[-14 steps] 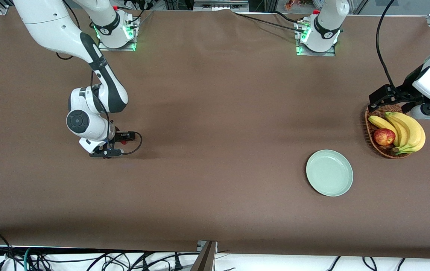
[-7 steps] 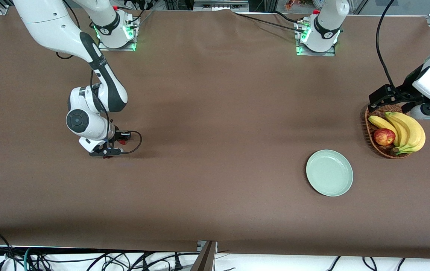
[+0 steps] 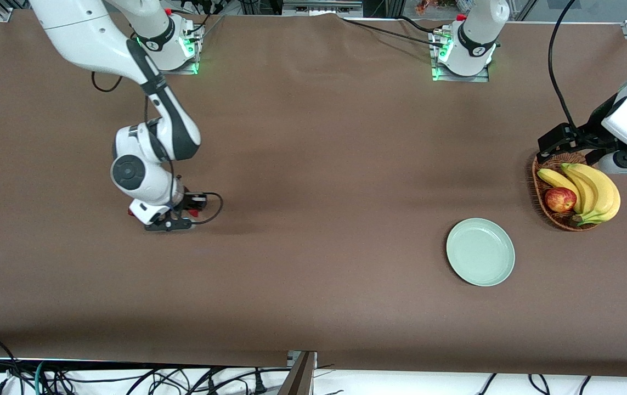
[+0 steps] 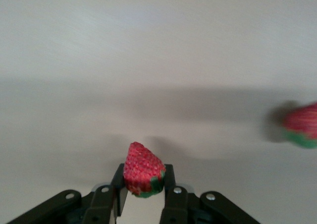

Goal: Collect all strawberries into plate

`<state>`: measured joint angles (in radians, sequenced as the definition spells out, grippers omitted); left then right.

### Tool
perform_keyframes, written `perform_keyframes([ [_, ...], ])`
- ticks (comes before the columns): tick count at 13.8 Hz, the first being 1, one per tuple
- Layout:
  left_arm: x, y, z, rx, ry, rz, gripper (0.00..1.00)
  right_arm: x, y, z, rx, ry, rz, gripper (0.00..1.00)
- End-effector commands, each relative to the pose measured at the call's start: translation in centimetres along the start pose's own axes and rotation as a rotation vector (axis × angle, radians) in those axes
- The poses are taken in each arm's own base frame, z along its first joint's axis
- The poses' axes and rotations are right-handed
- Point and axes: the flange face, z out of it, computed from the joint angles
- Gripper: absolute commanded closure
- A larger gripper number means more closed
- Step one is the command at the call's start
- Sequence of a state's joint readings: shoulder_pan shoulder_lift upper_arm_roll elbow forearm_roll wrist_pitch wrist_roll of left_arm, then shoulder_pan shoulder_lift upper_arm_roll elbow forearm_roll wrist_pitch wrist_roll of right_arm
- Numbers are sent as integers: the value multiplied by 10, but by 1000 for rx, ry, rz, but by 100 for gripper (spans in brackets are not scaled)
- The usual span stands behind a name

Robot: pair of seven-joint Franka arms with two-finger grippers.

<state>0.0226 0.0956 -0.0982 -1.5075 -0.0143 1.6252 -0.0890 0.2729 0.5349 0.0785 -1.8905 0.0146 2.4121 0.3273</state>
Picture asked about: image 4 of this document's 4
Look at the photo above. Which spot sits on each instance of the red knitted strawberry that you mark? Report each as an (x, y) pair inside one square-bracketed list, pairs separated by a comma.
[(301, 121), (141, 164)]

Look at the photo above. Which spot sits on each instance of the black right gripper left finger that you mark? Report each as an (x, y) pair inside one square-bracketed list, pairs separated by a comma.
[(99, 206)]

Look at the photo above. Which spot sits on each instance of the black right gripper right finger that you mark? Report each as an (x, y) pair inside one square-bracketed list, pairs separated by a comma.
[(180, 206)]

